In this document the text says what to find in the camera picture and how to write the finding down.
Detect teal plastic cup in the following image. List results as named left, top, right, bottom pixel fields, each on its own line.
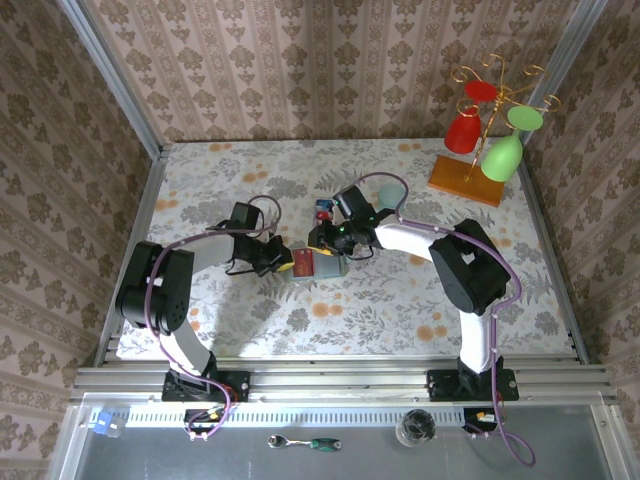
left=377, top=183, right=407, bottom=211

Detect floral tablecloth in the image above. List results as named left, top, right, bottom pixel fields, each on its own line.
left=115, top=138, right=575, bottom=359

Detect red plastic wine glass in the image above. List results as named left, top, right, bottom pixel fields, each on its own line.
left=443, top=80, right=500, bottom=155

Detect green plastic wine glass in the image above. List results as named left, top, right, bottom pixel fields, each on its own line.
left=480, top=105, right=544, bottom=182

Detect clear glass jar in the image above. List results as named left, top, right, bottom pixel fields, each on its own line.
left=394, top=408, right=437, bottom=449

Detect blue plug connector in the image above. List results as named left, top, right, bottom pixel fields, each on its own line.
left=91, top=409, right=125, bottom=440

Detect grey metal shelf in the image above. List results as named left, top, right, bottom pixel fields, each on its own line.
left=47, top=399, right=621, bottom=480

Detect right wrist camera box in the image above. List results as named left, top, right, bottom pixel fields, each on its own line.
left=333, top=184, right=377, bottom=222

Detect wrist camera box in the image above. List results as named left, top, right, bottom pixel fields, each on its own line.
left=229, top=201, right=265, bottom=231
left=333, top=184, right=377, bottom=222

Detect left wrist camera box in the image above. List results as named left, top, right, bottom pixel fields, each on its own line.
left=229, top=201, right=265, bottom=231

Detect aluminium frame cross rail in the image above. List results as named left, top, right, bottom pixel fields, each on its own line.
left=69, top=363, right=619, bottom=404

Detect gold wire rack wooden base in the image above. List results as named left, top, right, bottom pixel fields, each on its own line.
left=427, top=52, right=563, bottom=208

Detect aluminium side rail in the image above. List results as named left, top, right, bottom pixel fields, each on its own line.
left=93, top=144, right=174, bottom=369
left=516, top=162, right=591, bottom=365

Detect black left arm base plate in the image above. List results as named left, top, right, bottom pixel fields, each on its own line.
left=162, top=370, right=251, bottom=402

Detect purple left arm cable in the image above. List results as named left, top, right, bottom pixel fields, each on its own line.
left=142, top=194, right=284, bottom=442

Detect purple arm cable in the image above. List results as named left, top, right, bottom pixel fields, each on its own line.
left=347, top=171, right=537, bottom=466
left=142, top=194, right=284, bottom=442

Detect white slotted cable duct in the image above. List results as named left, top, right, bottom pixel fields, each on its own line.
left=124, top=405, right=469, bottom=429

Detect black wired connector block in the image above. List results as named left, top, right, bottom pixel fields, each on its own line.
left=462, top=407, right=505, bottom=437
left=183, top=407, right=227, bottom=442

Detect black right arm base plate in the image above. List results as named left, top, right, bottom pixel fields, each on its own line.
left=427, top=368, right=520, bottom=402

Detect ratchet wrench green handle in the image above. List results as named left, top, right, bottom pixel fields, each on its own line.
left=267, top=433, right=343, bottom=451

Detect aluminium frame post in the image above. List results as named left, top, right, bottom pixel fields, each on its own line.
left=58, top=0, right=171, bottom=160
left=519, top=0, right=612, bottom=166

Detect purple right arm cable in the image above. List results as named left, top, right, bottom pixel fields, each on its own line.
left=347, top=171, right=537, bottom=466

